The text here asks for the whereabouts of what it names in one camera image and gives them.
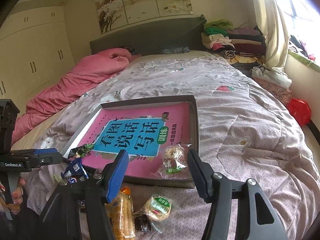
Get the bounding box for round pastry green label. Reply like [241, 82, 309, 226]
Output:
[133, 194, 180, 233]

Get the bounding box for left hand painted nails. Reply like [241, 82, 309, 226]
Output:
[1, 177, 25, 215]

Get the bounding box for clear bag nut cookie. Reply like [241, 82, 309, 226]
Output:
[153, 143, 192, 180]

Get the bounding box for orange cracker pack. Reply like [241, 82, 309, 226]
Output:
[105, 187, 136, 239]

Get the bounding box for white cloth bundle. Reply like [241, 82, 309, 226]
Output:
[251, 66, 292, 89]

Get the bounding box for dark grey headboard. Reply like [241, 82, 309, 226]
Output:
[89, 15, 207, 56]

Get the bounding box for blue white snack packet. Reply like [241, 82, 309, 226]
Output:
[61, 158, 89, 184]

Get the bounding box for pile of folded clothes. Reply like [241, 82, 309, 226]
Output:
[201, 19, 266, 64]

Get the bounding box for small dark chocolate candy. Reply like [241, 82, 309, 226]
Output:
[135, 215, 152, 233]

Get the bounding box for shallow grey cardboard tray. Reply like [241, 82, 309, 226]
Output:
[62, 95, 199, 188]

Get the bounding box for cream curtain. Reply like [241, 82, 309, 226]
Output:
[253, 0, 289, 69]

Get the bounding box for mauve floral quilt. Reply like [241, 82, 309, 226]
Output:
[13, 51, 319, 239]

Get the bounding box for cream wardrobe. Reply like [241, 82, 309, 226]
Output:
[1, 7, 74, 113]

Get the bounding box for red plastic bag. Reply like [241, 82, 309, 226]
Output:
[287, 98, 311, 127]

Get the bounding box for pink and blue book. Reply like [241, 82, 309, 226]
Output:
[79, 102, 191, 179]

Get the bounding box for green black candy wrapper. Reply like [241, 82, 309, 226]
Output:
[68, 144, 94, 158]

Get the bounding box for pink blanket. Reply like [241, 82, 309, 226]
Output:
[12, 48, 141, 144]

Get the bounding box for blossom wall painting triptych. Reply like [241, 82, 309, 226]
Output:
[95, 0, 193, 33]

